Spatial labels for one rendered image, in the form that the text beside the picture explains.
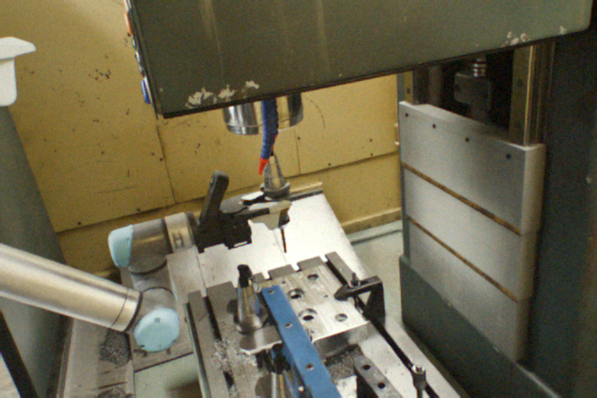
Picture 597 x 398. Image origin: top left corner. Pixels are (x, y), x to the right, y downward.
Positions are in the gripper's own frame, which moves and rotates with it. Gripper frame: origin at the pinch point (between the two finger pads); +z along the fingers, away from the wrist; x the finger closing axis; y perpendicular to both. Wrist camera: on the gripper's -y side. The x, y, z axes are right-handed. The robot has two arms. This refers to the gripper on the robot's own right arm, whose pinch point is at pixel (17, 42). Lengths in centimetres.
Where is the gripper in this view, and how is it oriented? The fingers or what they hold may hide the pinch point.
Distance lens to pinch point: 61.3
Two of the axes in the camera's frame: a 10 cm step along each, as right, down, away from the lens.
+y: 1.2, 9.0, 4.1
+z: 6.5, -3.8, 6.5
